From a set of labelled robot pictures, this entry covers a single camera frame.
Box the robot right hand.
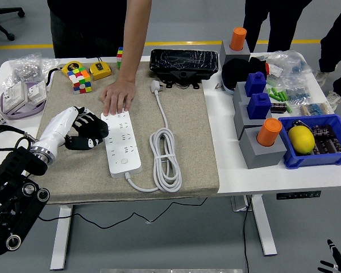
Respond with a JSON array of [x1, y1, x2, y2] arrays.
[[317, 238, 341, 273]]

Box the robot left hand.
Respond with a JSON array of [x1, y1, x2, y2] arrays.
[[35, 106, 109, 156]]

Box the person's left hand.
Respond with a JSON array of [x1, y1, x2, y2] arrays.
[[99, 78, 136, 116]]

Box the white power strip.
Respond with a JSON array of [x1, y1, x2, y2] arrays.
[[100, 110, 143, 179]]

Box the square yellow tape measure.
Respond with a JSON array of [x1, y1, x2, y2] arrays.
[[89, 56, 113, 81]]

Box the colourful puzzle cube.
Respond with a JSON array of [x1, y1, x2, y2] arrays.
[[67, 67, 93, 95], [116, 47, 124, 71]]

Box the purple tray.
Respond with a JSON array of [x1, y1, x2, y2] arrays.
[[0, 80, 48, 119]]

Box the white socket box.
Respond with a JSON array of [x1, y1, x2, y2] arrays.
[[2, 81, 28, 113], [27, 81, 48, 104]]

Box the round yellow tape measure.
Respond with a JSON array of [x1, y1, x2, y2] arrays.
[[46, 60, 85, 86]]

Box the clear bag of metal nuts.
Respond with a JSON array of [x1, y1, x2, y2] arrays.
[[1, 52, 60, 89]]

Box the black table control panel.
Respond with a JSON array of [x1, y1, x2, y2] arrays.
[[276, 189, 322, 201]]

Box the black film-wrapped device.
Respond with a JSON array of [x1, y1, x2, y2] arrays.
[[149, 48, 219, 89]]

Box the person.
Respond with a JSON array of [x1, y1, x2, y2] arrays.
[[243, 0, 313, 53], [47, 0, 153, 116], [314, 0, 341, 111]]

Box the white table leg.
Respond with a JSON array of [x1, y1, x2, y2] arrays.
[[249, 195, 278, 257], [49, 204, 73, 271]]

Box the grey-brown mat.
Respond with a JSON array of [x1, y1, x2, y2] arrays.
[[35, 61, 220, 205]]

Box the blue plastic bin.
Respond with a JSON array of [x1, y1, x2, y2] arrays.
[[278, 113, 341, 170]]

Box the white blue round dish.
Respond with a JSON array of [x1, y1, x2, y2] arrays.
[[221, 71, 237, 96]]

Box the dark brown capacitor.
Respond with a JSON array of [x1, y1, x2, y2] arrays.
[[312, 124, 336, 139], [314, 138, 341, 156]]

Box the grey under-table box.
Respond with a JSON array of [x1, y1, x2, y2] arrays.
[[230, 195, 252, 213]]

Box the grey square block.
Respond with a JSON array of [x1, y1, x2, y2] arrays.
[[219, 39, 251, 65], [232, 81, 269, 105], [233, 101, 273, 140], [238, 126, 288, 170]]

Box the black office chair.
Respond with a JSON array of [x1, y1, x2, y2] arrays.
[[0, 0, 26, 42]]

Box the yellow lemon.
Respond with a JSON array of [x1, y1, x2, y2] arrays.
[[288, 126, 315, 156]]

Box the black cloth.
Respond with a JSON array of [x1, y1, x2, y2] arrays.
[[221, 56, 269, 89]]

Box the orange cylinder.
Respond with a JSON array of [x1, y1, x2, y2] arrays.
[[256, 118, 283, 147], [230, 27, 247, 52]]

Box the blue block with knob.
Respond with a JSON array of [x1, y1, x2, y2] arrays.
[[246, 93, 272, 120], [244, 71, 267, 98]]

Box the clear bag of tan resistors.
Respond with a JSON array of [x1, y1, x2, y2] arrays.
[[300, 101, 335, 117]]

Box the red white labelled item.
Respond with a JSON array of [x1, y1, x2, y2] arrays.
[[264, 62, 284, 77]]

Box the dark printed capacitor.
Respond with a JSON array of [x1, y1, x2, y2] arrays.
[[269, 102, 288, 114]]

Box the clear bag of blue resistors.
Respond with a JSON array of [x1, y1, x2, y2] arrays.
[[284, 76, 312, 103]]

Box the large clear bag of resistors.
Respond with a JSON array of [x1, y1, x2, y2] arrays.
[[265, 49, 313, 79]]

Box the white cord with plug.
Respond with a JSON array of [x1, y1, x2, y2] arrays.
[[124, 80, 183, 193]]

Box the black hanging cable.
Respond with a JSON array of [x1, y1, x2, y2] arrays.
[[242, 195, 252, 273]]

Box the thin black plug cord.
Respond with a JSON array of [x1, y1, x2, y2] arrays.
[[38, 197, 209, 229]]

